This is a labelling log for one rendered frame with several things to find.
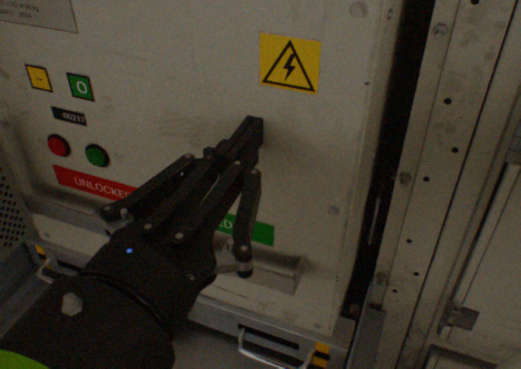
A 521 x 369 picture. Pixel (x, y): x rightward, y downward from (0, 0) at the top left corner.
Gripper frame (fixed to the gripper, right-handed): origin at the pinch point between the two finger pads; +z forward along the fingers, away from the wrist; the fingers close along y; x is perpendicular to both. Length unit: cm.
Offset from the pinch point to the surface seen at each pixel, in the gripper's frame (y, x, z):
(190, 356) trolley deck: -8.4, -38.3, -2.1
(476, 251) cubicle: 25.6, -19.0, 14.3
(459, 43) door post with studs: 17.2, 6.6, 16.4
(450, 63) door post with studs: 16.9, 4.3, 16.3
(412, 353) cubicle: 23, -47, 16
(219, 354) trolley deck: -4.5, -38.3, -0.3
